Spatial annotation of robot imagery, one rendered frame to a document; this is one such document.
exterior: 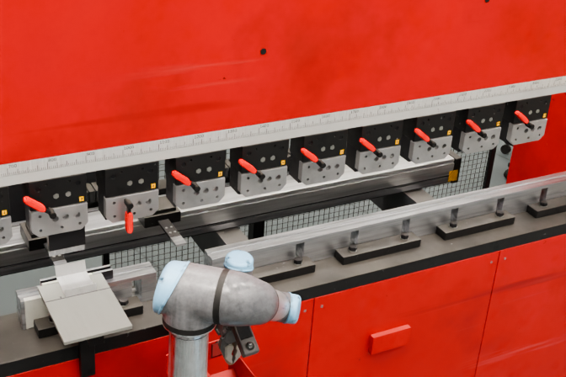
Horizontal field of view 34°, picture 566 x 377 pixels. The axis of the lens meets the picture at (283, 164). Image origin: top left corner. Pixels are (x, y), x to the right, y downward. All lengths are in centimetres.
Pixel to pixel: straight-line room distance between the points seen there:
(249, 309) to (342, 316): 112
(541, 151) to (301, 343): 158
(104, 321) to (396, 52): 113
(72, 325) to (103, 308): 10
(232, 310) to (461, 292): 150
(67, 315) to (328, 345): 92
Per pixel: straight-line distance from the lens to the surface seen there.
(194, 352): 202
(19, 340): 267
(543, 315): 365
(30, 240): 281
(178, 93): 248
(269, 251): 287
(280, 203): 315
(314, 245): 295
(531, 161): 415
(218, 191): 266
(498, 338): 355
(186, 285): 192
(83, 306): 256
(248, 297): 191
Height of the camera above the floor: 250
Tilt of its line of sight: 27 degrees down
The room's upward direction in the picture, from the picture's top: 4 degrees clockwise
